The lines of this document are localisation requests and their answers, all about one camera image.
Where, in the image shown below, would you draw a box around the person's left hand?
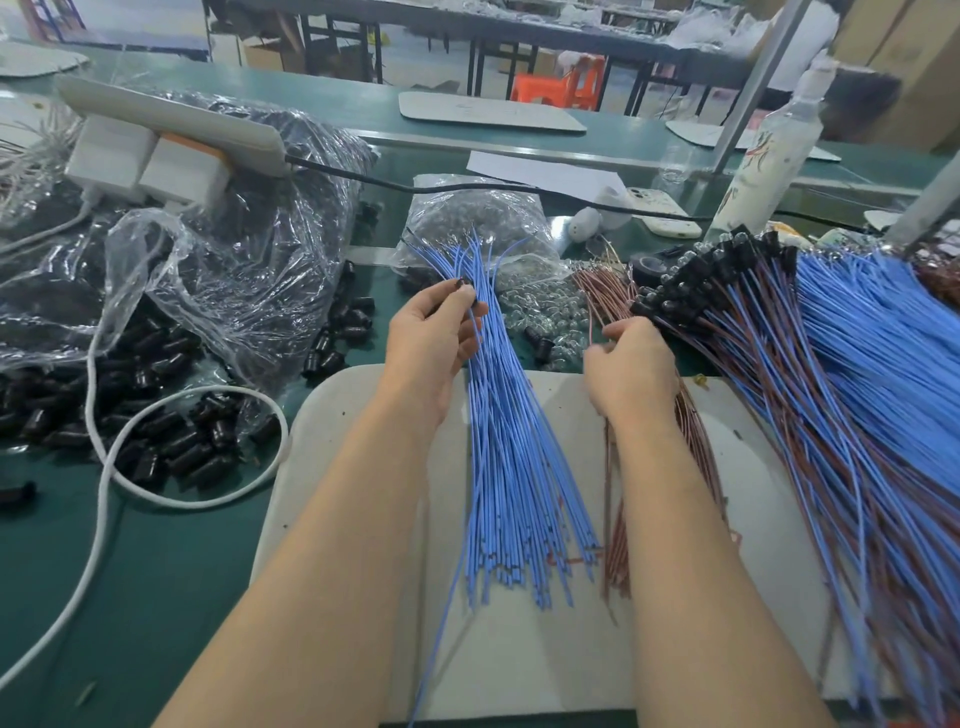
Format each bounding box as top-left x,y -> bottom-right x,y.
375,277 -> 489,425

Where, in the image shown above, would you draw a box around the person's right hand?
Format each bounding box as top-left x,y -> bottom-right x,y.
582,315 -> 684,437

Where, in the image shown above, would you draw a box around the bundle of blue wires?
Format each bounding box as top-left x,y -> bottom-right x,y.
405,232 -> 602,609

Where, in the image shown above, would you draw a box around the pile of assembled wire harnesses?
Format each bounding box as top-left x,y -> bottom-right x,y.
630,225 -> 960,725

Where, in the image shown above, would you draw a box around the pile of black plastic caps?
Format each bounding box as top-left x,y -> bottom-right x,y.
0,262 -> 377,519

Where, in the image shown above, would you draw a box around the person's right forearm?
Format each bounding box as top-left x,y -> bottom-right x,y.
612,412 -> 834,728

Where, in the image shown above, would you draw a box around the person's left forearm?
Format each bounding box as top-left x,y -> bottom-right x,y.
154,402 -> 459,728

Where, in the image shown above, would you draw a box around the small clear plastic bag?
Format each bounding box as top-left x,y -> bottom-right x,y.
393,177 -> 564,294

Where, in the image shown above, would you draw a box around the white computer mouse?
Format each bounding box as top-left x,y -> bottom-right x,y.
564,207 -> 602,245

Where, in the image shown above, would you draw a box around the white flat device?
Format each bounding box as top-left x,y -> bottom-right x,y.
609,186 -> 704,239

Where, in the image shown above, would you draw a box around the large clear plastic bag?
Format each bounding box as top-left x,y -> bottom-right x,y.
0,90 -> 377,389

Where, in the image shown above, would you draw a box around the white paper sheet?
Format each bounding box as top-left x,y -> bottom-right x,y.
465,150 -> 635,204

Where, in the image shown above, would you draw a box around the white flat tray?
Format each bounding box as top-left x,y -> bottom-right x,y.
0,42 -> 92,80
397,91 -> 588,135
664,120 -> 845,164

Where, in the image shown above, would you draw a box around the white spray bottle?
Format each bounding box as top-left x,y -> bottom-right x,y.
708,55 -> 842,239

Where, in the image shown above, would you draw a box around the orange plastic stool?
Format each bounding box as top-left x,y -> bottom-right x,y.
510,57 -> 606,111

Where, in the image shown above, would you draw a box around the white work board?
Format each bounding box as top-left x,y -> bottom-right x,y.
247,364 -> 864,722

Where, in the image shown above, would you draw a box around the white orange charger adapter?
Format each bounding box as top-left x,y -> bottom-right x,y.
139,132 -> 234,212

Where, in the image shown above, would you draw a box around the white power strip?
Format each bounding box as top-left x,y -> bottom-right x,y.
52,75 -> 294,179

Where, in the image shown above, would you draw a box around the cardboard boxes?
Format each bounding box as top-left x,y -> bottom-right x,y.
832,0 -> 960,152

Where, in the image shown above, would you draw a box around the blue table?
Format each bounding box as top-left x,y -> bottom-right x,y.
30,0 -> 212,62

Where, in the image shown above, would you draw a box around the black power cord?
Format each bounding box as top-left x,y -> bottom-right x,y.
285,153 -> 879,239

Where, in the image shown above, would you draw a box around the slanted metal frame post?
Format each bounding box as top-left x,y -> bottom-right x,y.
708,0 -> 812,170

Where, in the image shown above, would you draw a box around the long black-frame table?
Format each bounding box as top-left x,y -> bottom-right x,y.
210,0 -> 752,113

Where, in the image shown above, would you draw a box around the short metal frame post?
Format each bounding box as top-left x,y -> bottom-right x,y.
885,150 -> 960,249

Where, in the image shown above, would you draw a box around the white charging cable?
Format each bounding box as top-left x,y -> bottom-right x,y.
0,192 -> 290,692

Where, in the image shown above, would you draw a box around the bundle of stripped brown wires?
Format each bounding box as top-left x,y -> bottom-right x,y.
0,112 -> 80,257

